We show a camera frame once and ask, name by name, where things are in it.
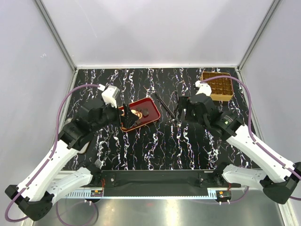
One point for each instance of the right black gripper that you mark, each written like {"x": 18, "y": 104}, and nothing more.
{"x": 184, "y": 103}

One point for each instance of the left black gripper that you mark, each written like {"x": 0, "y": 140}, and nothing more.
{"x": 128, "y": 120}

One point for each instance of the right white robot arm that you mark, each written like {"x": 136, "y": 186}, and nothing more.
{"x": 277, "y": 178}

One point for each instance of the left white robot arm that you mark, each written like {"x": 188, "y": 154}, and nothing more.
{"x": 36, "y": 195}

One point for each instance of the dark square chocolate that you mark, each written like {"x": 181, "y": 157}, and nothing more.
{"x": 145, "y": 112}

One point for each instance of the gold chocolate box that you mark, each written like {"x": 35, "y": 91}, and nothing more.
{"x": 222, "y": 88}

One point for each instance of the red rectangular tray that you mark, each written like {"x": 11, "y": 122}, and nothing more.
{"x": 145, "y": 103}

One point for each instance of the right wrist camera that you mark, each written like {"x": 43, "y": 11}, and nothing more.
{"x": 203, "y": 88}

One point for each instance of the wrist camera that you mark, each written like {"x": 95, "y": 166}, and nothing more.
{"x": 203, "y": 88}
{"x": 109, "y": 94}

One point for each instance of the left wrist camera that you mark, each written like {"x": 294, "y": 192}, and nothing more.
{"x": 109, "y": 94}

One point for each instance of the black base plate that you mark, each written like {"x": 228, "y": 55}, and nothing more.
{"x": 198, "y": 178}

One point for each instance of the white cable duct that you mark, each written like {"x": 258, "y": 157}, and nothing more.
{"x": 181, "y": 193}

